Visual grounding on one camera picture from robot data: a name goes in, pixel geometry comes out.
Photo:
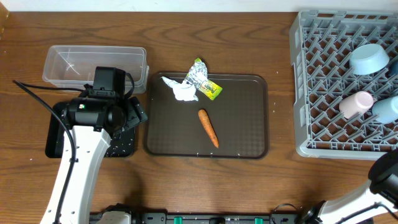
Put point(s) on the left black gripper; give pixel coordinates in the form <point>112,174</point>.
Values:
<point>137,113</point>

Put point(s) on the white tissue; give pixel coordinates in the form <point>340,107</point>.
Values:
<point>183,91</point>

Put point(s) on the orange carrot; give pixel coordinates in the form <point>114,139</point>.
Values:
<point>206,123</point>

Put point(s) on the foil wrapper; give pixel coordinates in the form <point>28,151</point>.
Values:
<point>197,74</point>

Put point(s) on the yellow green snack packet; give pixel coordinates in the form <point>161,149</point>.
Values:
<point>210,89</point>

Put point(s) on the white pink cup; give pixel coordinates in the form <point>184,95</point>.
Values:
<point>357,103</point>

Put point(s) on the light blue bowl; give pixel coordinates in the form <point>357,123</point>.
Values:
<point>367,59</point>

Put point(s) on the light blue cup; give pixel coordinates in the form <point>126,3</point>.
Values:
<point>386,110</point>

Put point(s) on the dark blue plate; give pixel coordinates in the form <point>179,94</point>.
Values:
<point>393,69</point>

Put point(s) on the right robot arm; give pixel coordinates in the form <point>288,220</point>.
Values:
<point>377,196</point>

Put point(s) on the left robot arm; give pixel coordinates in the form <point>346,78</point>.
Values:
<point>75,183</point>

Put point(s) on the grey dishwasher rack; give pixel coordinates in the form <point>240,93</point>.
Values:
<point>321,45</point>

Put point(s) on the black plastic tray bin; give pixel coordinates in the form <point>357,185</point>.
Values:
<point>88,120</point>

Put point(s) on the clear plastic bin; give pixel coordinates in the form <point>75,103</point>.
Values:
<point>72,66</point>

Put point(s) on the brown serving tray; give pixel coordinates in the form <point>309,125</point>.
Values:
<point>239,116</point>

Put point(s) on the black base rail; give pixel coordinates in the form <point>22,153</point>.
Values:
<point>162,216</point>

